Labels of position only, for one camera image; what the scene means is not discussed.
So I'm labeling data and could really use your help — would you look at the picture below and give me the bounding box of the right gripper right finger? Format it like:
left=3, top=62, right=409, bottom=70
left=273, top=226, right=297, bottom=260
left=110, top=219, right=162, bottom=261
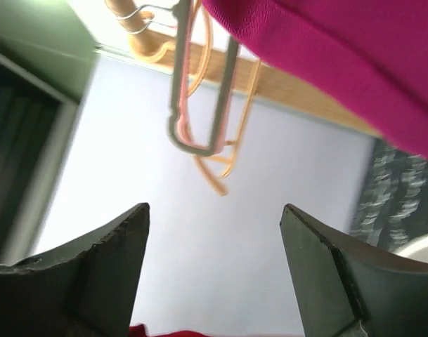
left=280, top=204, right=428, bottom=336

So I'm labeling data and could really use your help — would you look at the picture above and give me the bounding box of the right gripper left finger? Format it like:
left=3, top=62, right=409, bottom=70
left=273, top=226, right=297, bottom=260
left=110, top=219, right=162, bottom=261
left=0, top=203, right=150, bottom=336

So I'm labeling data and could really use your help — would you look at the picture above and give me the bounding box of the red dress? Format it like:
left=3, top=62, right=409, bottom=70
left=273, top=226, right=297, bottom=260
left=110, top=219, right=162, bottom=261
left=129, top=323, right=214, bottom=337

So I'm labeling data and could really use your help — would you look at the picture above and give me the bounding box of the white plastic laundry basket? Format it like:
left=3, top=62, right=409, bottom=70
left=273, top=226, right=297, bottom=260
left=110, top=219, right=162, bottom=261
left=394, top=234, right=428, bottom=263

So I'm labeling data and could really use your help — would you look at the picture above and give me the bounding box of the cream plastic hanger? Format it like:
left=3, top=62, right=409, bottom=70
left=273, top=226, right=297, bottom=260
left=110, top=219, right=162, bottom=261
left=188, top=1, right=262, bottom=196

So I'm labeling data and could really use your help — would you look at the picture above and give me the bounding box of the grey wire hanger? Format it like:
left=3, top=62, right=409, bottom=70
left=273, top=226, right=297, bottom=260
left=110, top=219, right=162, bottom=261
left=105, top=1, right=239, bottom=157

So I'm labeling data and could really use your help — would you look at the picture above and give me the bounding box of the pink plastic hanger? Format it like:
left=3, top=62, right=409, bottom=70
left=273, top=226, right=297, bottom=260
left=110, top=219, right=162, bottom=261
left=168, top=14, right=238, bottom=157

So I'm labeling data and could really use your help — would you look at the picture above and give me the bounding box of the magenta dress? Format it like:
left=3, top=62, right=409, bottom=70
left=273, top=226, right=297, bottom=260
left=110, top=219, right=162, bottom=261
left=204, top=1, right=428, bottom=159

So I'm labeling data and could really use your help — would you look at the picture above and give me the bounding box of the wooden clothes rack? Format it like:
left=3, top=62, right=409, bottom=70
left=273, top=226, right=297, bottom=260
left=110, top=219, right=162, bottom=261
left=105, top=1, right=381, bottom=138

